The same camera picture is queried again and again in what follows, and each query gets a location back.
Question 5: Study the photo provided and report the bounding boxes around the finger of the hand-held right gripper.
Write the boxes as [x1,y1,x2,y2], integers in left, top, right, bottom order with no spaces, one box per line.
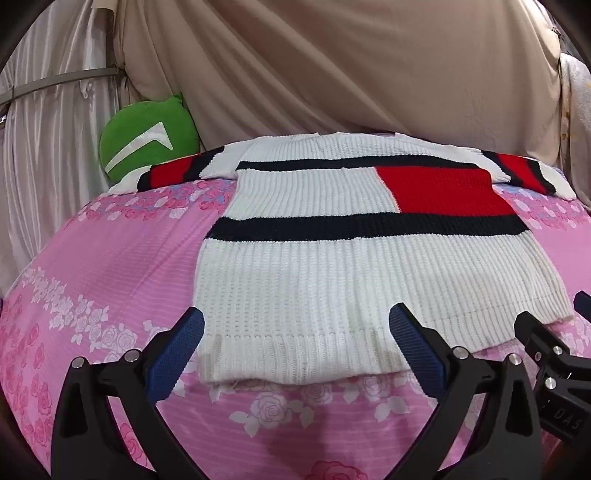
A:
[573,291,591,325]
[514,311,579,370]

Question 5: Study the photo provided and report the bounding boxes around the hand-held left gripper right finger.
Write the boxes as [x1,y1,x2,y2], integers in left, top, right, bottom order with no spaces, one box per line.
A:
[389,302,543,480]

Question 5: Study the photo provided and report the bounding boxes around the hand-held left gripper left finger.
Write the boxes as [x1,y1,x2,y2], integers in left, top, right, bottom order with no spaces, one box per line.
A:
[50,306,206,480]

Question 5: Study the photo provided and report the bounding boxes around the white red navy knit sweater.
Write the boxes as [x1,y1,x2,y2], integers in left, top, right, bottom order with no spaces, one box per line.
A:
[108,130,577,386]

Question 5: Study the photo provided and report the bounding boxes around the pink floral bedsheet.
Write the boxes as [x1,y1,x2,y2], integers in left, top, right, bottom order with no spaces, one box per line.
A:
[0,178,591,480]

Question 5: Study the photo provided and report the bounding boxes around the pale floral cloth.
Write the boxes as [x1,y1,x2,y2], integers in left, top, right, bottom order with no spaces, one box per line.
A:
[556,51,591,206]

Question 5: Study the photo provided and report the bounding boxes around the green round plush cushion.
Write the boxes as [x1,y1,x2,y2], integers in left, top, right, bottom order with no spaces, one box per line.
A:
[98,93,201,183]

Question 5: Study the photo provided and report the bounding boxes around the white satin curtain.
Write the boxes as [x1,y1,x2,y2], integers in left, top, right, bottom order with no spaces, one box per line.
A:
[0,0,127,296]

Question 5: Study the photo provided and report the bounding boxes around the beige draped cloth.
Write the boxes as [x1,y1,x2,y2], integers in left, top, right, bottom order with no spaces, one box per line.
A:
[113,0,568,160]

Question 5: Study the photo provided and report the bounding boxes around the grey strap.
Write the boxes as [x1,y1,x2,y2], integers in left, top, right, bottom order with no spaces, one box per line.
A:
[0,66,120,109]

